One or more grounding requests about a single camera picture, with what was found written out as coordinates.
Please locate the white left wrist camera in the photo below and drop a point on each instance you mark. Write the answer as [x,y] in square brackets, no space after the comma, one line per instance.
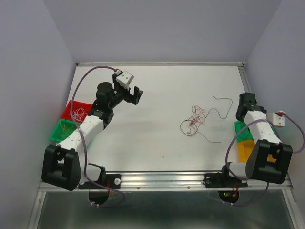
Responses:
[125,79]

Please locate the yellow plastic bin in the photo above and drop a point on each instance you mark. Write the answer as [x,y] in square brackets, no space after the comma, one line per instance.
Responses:
[244,150]

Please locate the aluminium table frame rail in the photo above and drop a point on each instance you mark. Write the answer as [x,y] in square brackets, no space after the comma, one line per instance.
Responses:
[162,170]

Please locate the red plastic bin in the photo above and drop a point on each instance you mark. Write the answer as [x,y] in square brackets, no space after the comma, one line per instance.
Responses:
[79,111]

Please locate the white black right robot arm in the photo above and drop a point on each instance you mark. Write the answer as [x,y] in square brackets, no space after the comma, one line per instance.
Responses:
[270,158]

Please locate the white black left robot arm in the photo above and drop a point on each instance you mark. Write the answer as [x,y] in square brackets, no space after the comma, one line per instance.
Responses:
[65,164]

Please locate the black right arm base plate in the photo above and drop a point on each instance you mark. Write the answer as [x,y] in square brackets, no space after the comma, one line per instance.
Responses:
[222,179]

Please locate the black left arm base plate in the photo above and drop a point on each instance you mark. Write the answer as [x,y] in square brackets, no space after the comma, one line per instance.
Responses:
[107,182]

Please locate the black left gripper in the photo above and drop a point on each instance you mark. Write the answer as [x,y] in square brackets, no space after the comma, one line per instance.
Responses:
[129,98]

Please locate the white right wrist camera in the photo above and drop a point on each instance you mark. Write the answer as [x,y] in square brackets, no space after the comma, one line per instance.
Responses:
[276,118]

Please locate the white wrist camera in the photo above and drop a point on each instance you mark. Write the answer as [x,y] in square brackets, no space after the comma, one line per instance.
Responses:
[276,118]
[125,79]

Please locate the green plastic bin left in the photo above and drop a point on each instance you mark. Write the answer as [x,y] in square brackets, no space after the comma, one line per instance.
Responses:
[62,130]

